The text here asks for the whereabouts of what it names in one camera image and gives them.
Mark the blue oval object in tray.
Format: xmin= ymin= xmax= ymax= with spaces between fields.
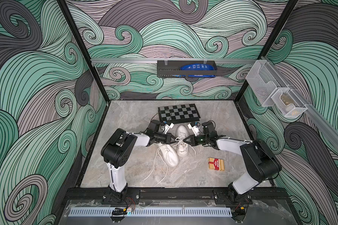
xmin=180 ymin=63 xmax=216 ymax=71

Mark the black corner frame post left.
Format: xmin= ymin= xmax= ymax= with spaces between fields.
xmin=57 ymin=0 xmax=110 ymax=106

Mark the black corner frame post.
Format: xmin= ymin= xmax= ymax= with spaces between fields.
xmin=234 ymin=0 xmax=298 ymax=105
xmin=57 ymin=0 xmax=110 ymax=106

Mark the white slotted cable duct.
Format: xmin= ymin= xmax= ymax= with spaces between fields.
xmin=68 ymin=207 xmax=232 ymax=217

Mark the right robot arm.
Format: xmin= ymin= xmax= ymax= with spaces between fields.
xmin=183 ymin=121 xmax=282 ymax=196

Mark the aluminium rail back wall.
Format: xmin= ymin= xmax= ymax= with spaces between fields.
xmin=91 ymin=57 xmax=256 ymax=64

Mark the black corner frame post right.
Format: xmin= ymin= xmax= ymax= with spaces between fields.
xmin=234 ymin=0 xmax=298 ymax=105

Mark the black wall tray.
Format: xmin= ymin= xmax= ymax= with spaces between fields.
xmin=157 ymin=60 xmax=218 ymax=78

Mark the aluminium rail right wall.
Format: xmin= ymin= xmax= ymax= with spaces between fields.
xmin=261 ymin=56 xmax=338 ymax=151

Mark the black grey chessboard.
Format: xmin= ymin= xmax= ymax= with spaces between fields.
xmin=158 ymin=104 xmax=201 ymax=124

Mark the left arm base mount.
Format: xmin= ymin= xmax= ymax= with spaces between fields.
xmin=102 ymin=188 xmax=140 ymax=205

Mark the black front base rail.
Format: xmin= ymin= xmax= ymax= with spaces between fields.
xmin=64 ymin=187 xmax=289 ymax=201

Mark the clear plastic bin large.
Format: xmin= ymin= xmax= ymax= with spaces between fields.
xmin=246 ymin=60 xmax=280 ymax=107

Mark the clear plastic bin small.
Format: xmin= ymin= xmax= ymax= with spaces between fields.
xmin=271 ymin=88 xmax=308 ymax=119

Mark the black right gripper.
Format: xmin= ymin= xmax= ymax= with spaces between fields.
xmin=185 ymin=133 xmax=210 ymax=146

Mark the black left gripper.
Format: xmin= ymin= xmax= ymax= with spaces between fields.
xmin=153 ymin=133 xmax=178 ymax=145

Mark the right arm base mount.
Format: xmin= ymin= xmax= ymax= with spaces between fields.
xmin=213 ymin=188 xmax=253 ymax=206

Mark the aluminium rail wall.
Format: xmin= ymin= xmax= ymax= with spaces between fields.
xmin=261 ymin=56 xmax=338 ymax=151
xmin=91 ymin=57 xmax=256 ymax=64

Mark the white knit shoe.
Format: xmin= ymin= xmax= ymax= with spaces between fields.
xmin=159 ymin=144 xmax=179 ymax=167
xmin=174 ymin=125 xmax=196 ymax=157

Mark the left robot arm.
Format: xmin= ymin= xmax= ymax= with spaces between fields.
xmin=101 ymin=120 xmax=179 ymax=195

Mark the red yellow matchbox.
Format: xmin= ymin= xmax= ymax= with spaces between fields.
xmin=208 ymin=157 xmax=225 ymax=171

